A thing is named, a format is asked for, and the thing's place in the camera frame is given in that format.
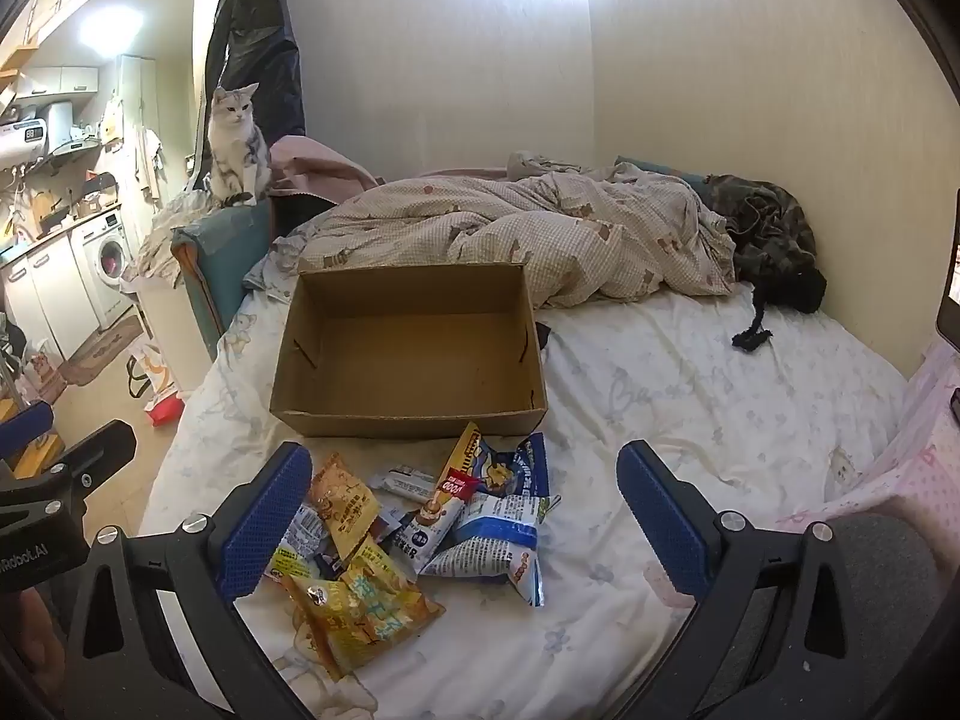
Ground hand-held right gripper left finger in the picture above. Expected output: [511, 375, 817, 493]
[64, 441, 316, 720]

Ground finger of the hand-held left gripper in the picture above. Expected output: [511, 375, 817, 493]
[0, 420, 138, 533]
[0, 400, 56, 464]

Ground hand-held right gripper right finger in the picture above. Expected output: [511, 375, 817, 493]
[607, 439, 863, 720]

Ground white crinkled snack packet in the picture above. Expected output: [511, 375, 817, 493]
[270, 502, 332, 582]

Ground orange snack packet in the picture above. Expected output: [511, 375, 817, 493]
[309, 452, 382, 563]

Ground yellow snack packet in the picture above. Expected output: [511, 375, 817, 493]
[281, 536, 447, 680]

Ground silver white wrapper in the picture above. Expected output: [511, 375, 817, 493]
[367, 465, 440, 500]

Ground blue cat print packet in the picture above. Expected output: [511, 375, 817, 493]
[431, 421, 552, 500]

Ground white stick sachet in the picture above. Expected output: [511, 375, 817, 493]
[388, 491, 470, 578]

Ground white and blue snack packet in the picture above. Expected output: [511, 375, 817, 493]
[420, 495, 562, 608]

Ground small red packet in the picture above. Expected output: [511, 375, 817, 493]
[441, 469, 482, 505]

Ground brown cardboard box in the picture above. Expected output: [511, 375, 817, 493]
[268, 261, 550, 440]

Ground white shopping bag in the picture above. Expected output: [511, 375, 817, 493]
[124, 345, 186, 430]

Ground brown floor rug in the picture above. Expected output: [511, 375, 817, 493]
[58, 313, 149, 385]

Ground white lower cabinets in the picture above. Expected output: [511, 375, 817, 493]
[0, 236, 102, 362]

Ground white cabinets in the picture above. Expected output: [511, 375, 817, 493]
[0, 236, 102, 362]
[13, 66, 101, 100]

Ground white printed bed sheet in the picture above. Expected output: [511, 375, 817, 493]
[139, 270, 912, 720]

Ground white washing machine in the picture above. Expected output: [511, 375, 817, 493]
[70, 211, 137, 328]

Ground pile of clothes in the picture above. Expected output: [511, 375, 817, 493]
[129, 191, 217, 292]

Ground grey fuzzy cloth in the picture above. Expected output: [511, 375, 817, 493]
[825, 514, 942, 698]

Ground teal upholstered chair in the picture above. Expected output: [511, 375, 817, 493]
[171, 199, 275, 338]

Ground pink dotted pillow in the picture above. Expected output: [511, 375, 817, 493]
[780, 337, 960, 586]

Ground white water heater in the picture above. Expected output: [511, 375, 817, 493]
[0, 101, 74, 167]

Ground camouflage cloth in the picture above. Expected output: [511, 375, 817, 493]
[701, 174, 818, 287]

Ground beige checked quilt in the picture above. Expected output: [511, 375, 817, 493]
[244, 154, 740, 310]

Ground tall white cabinet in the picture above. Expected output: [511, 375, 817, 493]
[115, 55, 163, 205]

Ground grey and white cat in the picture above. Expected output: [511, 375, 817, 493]
[206, 82, 272, 208]

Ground white upper cabinets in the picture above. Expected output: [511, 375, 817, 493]
[13, 66, 101, 100]

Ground teal pillow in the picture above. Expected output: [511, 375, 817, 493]
[615, 157, 707, 190]

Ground pink blanket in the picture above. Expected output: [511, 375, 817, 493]
[268, 135, 385, 201]

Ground black hanging garment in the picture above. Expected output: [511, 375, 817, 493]
[205, 0, 307, 166]

